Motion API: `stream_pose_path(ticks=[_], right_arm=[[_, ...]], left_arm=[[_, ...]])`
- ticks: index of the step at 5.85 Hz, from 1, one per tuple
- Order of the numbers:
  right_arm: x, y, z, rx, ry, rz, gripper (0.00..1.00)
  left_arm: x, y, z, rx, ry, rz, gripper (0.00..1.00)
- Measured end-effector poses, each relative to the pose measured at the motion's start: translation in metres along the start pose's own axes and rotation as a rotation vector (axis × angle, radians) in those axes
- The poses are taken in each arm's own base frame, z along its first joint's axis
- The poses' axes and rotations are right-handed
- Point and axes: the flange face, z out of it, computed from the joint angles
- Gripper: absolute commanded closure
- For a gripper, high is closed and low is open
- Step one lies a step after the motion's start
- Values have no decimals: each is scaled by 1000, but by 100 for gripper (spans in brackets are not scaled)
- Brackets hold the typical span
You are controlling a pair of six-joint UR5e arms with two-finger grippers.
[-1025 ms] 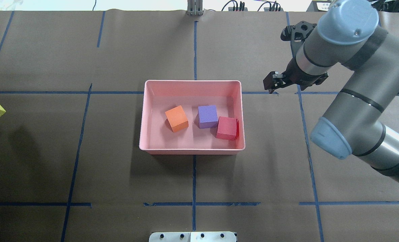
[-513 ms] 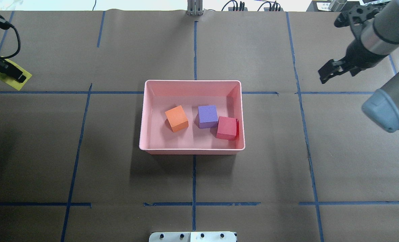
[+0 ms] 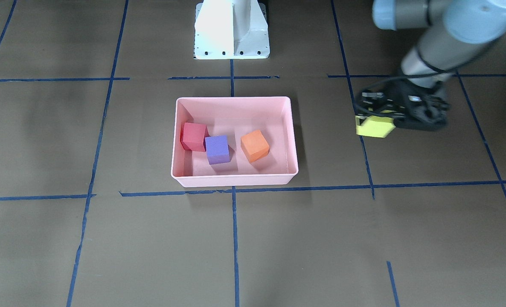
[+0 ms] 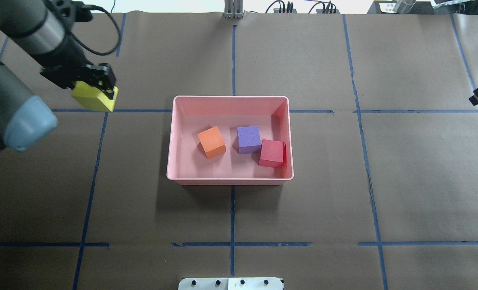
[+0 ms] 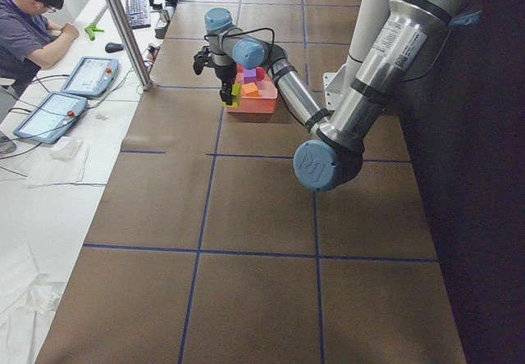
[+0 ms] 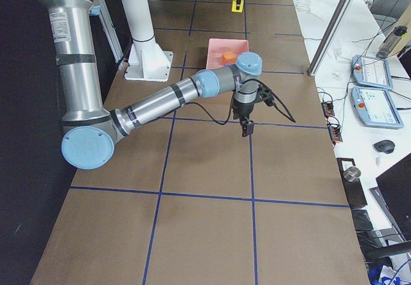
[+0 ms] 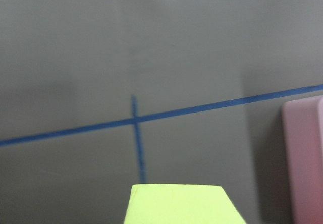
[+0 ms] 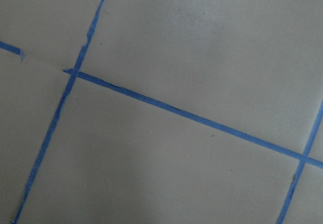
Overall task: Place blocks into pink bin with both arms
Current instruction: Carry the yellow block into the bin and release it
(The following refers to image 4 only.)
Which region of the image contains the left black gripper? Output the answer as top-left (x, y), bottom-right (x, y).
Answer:
top-left (34, 38), bottom-right (117, 100)

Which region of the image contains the yellow foam block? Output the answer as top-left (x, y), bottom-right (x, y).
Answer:
top-left (71, 81), bottom-right (119, 112)

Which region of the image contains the orange foam block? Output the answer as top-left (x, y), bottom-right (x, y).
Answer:
top-left (197, 126), bottom-right (226, 159)

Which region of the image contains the purple foam block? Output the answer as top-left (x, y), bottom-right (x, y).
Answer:
top-left (237, 126), bottom-right (262, 154)

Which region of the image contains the red foam block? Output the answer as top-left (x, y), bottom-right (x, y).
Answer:
top-left (258, 139), bottom-right (285, 168)

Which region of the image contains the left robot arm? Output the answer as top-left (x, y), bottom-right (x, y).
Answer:
top-left (0, 0), bottom-right (122, 152)

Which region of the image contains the pink plastic bin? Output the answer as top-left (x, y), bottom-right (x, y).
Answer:
top-left (166, 95), bottom-right (294, 186)

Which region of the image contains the aluminium frame post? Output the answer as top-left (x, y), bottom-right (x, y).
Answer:
top-left (223, 0), bottom-right (244, 19)

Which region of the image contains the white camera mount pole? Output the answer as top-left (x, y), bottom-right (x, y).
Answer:
top-left (178, 277), bottom-right (285, 290)

